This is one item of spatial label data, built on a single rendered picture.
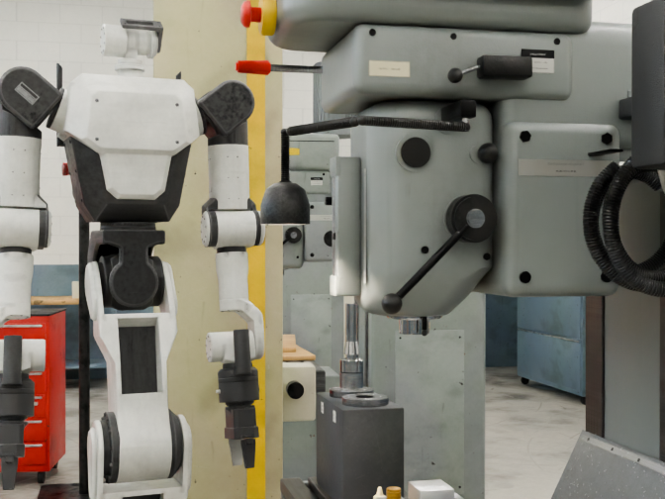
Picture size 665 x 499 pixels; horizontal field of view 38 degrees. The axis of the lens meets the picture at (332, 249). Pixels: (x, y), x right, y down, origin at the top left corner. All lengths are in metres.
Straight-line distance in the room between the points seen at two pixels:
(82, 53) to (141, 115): 8.60
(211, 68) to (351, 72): 1.85
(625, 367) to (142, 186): 1.01
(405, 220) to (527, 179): 0.19
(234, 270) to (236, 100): 0.37
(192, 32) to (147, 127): 1.23
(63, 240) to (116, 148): 8.44
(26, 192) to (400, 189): 0.91
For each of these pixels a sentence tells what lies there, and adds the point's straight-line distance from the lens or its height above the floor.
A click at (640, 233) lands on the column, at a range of 1.63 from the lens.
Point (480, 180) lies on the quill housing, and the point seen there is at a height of 1.51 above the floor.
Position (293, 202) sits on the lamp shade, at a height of 1.48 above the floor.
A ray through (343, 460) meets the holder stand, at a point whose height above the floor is 1.02.
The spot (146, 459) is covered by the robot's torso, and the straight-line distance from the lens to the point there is 1.98.
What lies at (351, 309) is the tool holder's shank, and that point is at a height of 1.29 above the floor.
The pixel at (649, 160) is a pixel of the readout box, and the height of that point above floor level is 1.52.
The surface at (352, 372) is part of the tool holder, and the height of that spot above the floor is 1.16.
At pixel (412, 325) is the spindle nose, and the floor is 1.29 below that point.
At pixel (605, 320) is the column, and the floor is 1.29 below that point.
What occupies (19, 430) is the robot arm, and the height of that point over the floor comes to 1.06.
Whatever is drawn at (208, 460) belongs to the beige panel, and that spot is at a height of 0.71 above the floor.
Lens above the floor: 1.42
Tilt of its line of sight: level
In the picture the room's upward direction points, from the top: straight up
